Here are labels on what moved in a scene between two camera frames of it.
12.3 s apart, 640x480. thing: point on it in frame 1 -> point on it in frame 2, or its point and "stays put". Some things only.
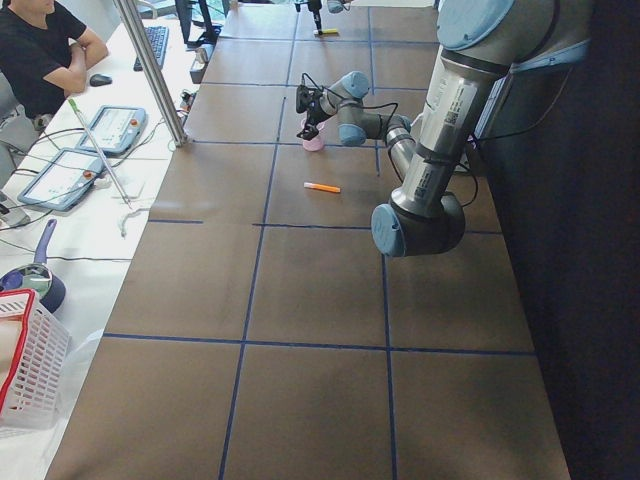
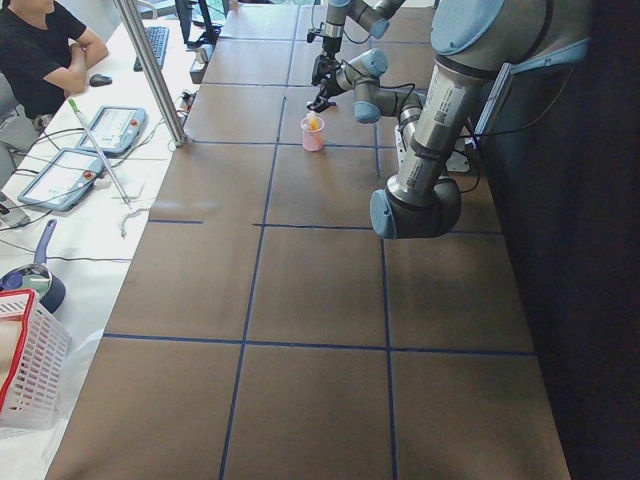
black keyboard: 158,38 stays put
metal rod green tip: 102,156 stays put
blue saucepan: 38,277 stays put
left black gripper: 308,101 -> 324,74
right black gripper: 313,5 -> 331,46
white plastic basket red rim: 34,359 stays put
